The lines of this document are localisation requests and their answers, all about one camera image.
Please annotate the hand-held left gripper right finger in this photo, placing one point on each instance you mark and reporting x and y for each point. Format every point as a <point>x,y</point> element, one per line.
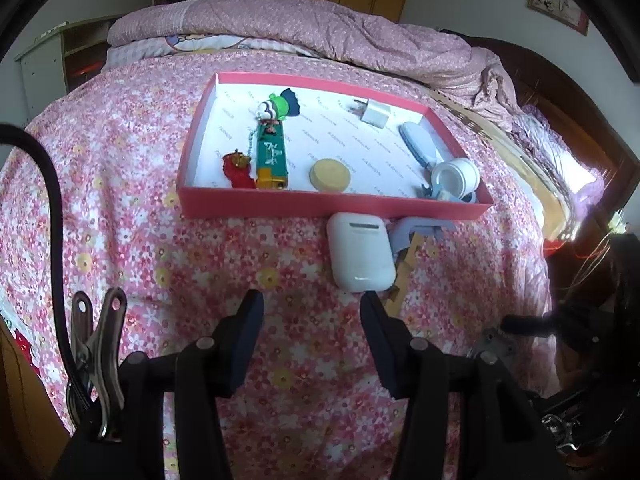
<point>380,340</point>

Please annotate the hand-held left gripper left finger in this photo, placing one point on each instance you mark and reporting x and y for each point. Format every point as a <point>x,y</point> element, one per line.
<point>250,330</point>

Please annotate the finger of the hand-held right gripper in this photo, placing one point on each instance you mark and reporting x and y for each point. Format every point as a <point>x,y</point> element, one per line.
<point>530,325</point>

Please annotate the white earbuds case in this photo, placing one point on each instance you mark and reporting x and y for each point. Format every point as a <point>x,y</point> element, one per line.
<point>360,250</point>

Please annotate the red shallow cardboard box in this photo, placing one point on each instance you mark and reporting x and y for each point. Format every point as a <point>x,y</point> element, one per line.
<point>320,202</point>

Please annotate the white pill bottle orange label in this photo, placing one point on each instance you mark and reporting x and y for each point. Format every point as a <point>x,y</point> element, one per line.
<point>457,175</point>

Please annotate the round wooden disc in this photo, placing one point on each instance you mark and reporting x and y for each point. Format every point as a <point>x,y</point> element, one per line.
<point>331,175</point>

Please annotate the teal cartoon print lighter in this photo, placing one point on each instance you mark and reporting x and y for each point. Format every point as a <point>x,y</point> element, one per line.
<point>272,155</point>

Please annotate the pale blue oblong case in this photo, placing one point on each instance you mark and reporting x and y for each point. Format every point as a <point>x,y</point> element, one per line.
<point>417,140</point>

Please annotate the white charger plug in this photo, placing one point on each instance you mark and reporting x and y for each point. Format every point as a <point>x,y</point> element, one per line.
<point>372,114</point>

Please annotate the wooden puzzle block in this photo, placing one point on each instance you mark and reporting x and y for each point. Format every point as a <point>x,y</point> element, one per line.
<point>405,270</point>

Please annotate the silver metal clip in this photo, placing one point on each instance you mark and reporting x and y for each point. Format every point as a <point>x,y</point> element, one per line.
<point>100,350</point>

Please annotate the woven bamboo mat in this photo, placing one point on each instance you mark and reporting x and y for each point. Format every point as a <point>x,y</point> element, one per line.
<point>520,160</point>

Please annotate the lilac cloth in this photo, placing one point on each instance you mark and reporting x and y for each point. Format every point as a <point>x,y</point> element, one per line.
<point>565,160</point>

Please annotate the pink floral bedsheet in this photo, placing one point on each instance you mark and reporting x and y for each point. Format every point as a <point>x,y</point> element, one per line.
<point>125,185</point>

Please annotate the dark wooden headboard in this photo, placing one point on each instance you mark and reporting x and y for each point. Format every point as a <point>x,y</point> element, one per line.
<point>575,110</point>

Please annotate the brown wooden furniture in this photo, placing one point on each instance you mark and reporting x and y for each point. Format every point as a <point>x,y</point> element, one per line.
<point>20,410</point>

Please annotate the cartoon print pillow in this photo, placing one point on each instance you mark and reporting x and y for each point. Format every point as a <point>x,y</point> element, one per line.
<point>210,42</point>

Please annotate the mauve floral quilt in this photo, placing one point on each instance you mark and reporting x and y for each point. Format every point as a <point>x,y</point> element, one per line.
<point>325,30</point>

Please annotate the pale wooden nightstand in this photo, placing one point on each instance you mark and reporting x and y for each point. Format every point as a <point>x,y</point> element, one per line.
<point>40,70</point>

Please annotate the framed wall picture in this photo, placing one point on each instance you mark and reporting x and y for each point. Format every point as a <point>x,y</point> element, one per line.
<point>557,0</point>

